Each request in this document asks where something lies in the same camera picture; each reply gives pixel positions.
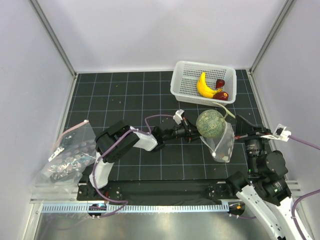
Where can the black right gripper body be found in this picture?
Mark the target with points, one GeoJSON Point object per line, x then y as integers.
{"type": "Point", "coordinates": [255, 132]}

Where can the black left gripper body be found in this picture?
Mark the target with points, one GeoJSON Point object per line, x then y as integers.
{"type": "Point", "coordinates": [184, 130]}

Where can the green netted melon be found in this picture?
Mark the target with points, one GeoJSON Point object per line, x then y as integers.
{"type": "Point", "coordinates": [212, 124]}

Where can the clear polka dot zip bag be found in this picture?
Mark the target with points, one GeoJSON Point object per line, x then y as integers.
{"type": "Point", "coordinates": [221, 148]}

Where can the yellow banana bunch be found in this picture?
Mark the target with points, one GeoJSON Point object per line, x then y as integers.
{"type": "Point", "coordinates": [203, 89]}

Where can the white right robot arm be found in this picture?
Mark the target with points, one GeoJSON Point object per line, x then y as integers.
{"type": "Point", "coordinates": [265, 191]}

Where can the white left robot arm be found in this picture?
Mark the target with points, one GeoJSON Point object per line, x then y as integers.
{"type": "Point", "coordinates": [116, 141]}

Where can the pile of spare zip bags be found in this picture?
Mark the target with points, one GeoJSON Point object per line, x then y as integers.
{"type": "Point", "coordinates": [74, 150]}

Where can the red apple near front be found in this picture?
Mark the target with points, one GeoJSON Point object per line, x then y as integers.
{"type": "Point", "coordinates": [222, 95]}

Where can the red apple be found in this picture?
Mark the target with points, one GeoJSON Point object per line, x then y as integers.
{"type": "Point", "coordinates": [222, 95]}
{"type": "Point", "coordinates": [219, 83]}

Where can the white perforated plastic basket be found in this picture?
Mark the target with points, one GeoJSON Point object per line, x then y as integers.
{"type": "Point", "coordinates": [185, 78]}

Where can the black grid cutting mat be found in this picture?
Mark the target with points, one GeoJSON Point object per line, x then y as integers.
{"type": "Point", "coordinates": [144, 100]}

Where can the red apple at back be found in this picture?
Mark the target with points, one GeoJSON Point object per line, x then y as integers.
{"type": "Point", "coordinates": [219, 83]}

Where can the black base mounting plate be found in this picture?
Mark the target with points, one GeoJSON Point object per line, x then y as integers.
{"type": "Point", "coordinates": [199, 192]}

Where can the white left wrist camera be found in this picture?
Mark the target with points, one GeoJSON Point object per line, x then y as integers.
{"type": "Point", "coordinates": [178, 116]}

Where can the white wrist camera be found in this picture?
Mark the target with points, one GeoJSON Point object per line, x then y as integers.
{"type": "Point", "coordinates": [281, 133]}
{"type": "Point", "coordinates": [178, 116]}

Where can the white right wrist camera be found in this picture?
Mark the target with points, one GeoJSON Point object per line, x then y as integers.
{"type": "Point", "coordinates": [281, 133]}

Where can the white slotted cable duct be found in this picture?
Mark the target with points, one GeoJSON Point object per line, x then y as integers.
{"type": "Point", "coordinates": [97, 207]}

